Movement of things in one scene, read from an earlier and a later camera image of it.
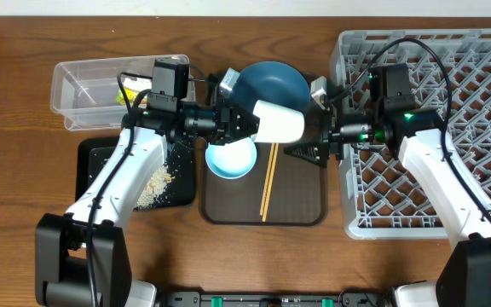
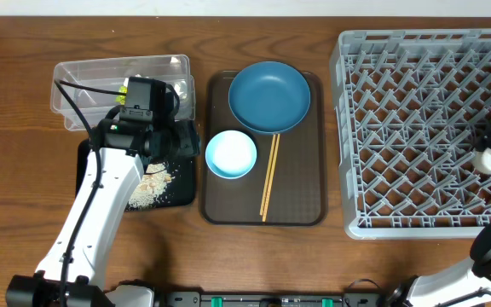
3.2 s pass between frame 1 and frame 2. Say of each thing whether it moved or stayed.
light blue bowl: stayed
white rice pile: stayed
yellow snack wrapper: stayed
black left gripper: moved
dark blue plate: stayed
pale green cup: moved
